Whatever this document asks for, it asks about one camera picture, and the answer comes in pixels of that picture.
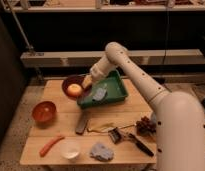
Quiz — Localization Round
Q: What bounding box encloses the dark red bowl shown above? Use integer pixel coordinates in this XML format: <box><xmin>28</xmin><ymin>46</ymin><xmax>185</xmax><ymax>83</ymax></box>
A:
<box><xmin>61</xmin><ymin>74</ymin><xmax>93</xmax><ymax>102</ymax></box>

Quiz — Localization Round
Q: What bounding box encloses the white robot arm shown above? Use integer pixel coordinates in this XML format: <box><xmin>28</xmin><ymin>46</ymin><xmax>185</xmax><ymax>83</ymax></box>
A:
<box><xmin>89</xmin><ymin>42</ymin><xmax>205</xmax><ymax>171</ymax></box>

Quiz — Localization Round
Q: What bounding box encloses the grey spatula in tray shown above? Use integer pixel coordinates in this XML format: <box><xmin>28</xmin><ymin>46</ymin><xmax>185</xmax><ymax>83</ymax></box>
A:
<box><xmin>92</xmin><ymin>88</ymin><xmax>107</xmax><ymax>101</ymax></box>

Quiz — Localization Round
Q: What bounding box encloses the green plastic tray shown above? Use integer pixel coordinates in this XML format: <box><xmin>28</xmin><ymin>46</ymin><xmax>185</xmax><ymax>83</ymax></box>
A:
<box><xmin>77</xmin><ymin>70</ymin><xmax>128</xmax><ymax>109</ymax></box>

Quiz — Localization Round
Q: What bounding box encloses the yellow apple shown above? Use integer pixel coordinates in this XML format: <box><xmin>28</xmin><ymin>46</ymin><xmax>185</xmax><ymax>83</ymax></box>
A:
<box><xmin>67</xmin><ymin>84</ymin><xmax>83</xmax><ymax>97</ymax></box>

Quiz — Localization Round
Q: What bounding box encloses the grey metal shelf beam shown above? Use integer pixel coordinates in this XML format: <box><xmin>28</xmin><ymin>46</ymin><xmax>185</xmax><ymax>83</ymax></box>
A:
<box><xmin>20</xmin><ymin>49</ymin><xmax>205</xmax><ymax>68</ymax></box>

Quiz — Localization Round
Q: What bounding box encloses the grey brown sponge block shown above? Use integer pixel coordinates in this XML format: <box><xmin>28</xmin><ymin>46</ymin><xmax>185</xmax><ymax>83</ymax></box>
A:
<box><xmin>75</xmin><ymin>114</ymin><xmax>89</xmax><ymax>135</ymax></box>

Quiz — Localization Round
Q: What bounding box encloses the orange red bowl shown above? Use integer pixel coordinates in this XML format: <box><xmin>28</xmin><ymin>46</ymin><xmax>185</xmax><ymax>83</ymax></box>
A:
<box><xmin>32</xmin><ymin>101</ymin><xmax>57</xmax><ymax>124</ymax></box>

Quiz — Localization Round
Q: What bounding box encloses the wooden table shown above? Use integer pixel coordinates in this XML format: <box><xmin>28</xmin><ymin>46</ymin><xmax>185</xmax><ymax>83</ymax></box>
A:
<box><xmin>20</xmin><ymin>79</ymin><xmax>156</xmax><ymax>165</ymax></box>

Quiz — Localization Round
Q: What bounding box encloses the black binder clip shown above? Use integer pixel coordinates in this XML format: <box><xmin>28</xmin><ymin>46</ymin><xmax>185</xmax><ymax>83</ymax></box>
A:
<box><xmin>108</xmin><ymin>128</ymin><xmax>122</xmax><ymax>144</ymax></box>

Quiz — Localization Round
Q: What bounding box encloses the blue crumpled cloth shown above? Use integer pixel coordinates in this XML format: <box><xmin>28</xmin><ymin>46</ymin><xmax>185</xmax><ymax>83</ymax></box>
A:
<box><xmin>89</xmin><ymin>142</ymin><xmax>114</xmax><ymax>162</ymax></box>

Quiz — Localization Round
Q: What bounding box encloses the brown grape bunch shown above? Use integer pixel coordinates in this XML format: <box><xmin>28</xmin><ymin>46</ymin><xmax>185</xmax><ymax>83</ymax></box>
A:
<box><xmin>136</xmin><ymin>116</ymin><xmax>156</xmax><ymax>136</ymax></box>

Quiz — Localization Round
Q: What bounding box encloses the orange carrot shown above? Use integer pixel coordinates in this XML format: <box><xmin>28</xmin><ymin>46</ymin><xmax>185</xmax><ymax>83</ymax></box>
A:
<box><xmin>39</xmin><ymin>135</ymin><xmax>64</xmax><ymax>157</ymax></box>

